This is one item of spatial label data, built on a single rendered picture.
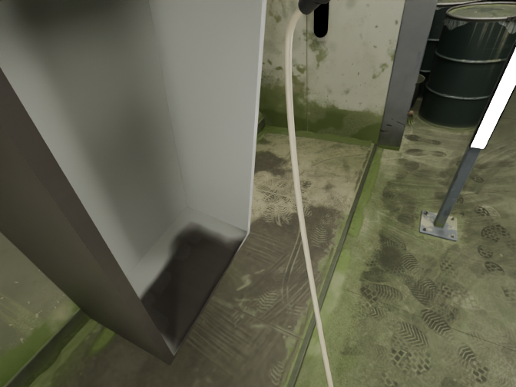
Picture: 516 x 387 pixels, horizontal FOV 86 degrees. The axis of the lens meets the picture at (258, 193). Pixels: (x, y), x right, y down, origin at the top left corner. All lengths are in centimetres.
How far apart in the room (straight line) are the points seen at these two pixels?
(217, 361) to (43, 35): 134
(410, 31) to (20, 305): 270
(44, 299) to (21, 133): 147
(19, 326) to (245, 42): 156
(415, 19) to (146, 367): 252
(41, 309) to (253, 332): 103
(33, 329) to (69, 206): 141
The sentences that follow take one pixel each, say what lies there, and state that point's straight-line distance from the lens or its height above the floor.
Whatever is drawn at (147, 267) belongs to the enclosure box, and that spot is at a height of 52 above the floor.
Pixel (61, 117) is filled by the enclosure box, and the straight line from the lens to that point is 81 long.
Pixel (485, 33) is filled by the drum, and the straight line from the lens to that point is 285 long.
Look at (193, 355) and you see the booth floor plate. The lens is 155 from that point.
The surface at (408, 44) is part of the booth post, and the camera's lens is 236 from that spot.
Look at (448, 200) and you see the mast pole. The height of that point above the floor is 24.
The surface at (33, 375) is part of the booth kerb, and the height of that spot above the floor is 9.
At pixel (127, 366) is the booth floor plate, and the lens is 167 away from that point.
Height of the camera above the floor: 144
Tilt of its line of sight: 41 degrees down
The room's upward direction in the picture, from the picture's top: 9 degrees counter-clockwise
